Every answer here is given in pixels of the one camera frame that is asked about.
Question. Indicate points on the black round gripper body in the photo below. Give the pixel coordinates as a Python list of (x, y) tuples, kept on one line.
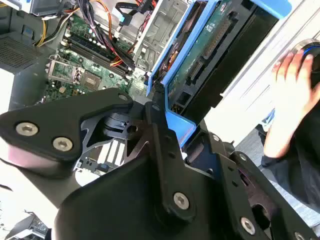
[(112, 205)]

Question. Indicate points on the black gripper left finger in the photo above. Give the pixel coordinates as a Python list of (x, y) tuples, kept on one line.
[(50, 120)]

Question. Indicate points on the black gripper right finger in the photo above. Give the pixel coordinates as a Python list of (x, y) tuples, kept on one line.
[(240, 200)]

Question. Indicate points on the hard disk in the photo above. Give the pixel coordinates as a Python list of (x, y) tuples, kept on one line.
[(212, 50)]

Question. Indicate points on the person's hand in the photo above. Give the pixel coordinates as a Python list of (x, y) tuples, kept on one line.
[(290, 100)]

